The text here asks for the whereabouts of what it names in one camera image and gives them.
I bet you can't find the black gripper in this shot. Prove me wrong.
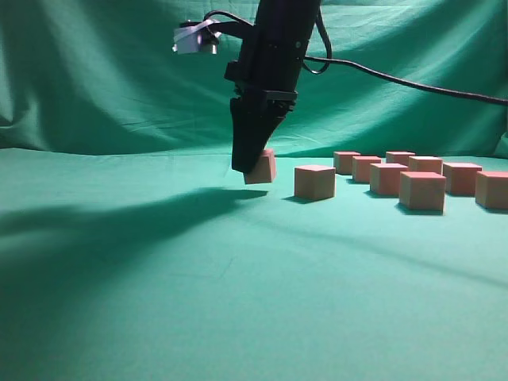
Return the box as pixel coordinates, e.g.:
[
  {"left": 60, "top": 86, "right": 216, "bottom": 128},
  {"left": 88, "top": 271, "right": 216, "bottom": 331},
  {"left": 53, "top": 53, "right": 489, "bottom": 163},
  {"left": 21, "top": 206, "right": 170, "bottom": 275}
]
[{"left": 225, "top": 33, "right": 310, "bottom": 173}]

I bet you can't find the column red cube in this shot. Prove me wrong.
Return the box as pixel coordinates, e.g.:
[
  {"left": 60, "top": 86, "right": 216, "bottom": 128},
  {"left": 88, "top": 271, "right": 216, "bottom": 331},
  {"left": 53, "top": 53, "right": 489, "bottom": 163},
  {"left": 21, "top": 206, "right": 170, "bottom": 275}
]
[
  {"left": 294, "top": 164, "right": 336, "bottom": 201},
  {"left": 352, "top": 156, "right": 382, "bottom": 183},
  {"left": 408, "top": 156, "right": 443, "bottom": 175},
  {"left": 370, "top": 163, "right": 409, "bottom": 197},
  {"left": 398, "top": 171, "right": 446, "bottom": 213},
  {"left": 475, "top": 171, "right": 508, "bottom": 210},
  {"left": 333, "top": 151, "right": 361, "bottom": 175},
  {"left": 442, "top": 162, "right": 483, "bottom": 197},
  {"left": 386, "top": 151, "right": 416, "bottom": 167}
]

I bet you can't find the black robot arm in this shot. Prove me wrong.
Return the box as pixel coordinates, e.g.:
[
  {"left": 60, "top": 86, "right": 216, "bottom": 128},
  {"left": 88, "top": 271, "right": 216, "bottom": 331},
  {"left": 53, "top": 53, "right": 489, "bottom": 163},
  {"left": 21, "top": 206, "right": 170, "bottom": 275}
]
[{"left": 225, "top": 1, "right": 321, "bottom": 174}]

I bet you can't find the green cloth backdrop and cover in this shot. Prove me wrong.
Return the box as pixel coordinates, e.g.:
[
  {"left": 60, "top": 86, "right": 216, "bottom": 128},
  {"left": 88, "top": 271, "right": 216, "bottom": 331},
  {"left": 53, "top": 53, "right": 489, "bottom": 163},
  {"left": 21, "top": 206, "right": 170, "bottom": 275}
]
[{"left": 1, "top": 1, "right": 507, "bottom": 380}]

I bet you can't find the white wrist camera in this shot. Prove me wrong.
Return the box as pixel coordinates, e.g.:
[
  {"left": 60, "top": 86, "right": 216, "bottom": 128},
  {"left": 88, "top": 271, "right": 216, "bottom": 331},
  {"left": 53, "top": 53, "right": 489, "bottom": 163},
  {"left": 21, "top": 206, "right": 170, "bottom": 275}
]
[{"left": 172, "top": 19, "right": 221, "bottom": 55}]

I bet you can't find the black cable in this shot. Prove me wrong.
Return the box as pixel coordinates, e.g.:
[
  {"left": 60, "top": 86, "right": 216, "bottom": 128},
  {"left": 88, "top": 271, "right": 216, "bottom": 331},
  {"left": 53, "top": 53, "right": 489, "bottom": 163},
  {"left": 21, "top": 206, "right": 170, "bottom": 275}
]
[{"left": 303, "top": 7, "right": 508, "bottom": 106}]

